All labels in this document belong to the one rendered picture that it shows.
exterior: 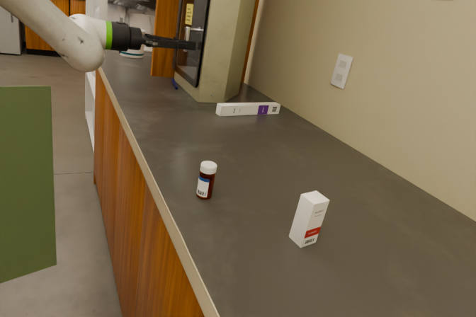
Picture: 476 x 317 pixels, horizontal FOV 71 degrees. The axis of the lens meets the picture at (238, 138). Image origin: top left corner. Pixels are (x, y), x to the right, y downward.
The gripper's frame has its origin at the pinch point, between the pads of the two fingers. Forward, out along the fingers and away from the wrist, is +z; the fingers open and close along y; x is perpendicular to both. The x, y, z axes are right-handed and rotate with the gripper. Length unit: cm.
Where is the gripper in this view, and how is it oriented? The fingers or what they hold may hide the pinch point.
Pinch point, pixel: (185, 44)
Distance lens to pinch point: 128.2
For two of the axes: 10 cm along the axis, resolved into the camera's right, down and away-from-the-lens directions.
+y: -4.4, -4.1, 8.0
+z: 8.8, -0.2, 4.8
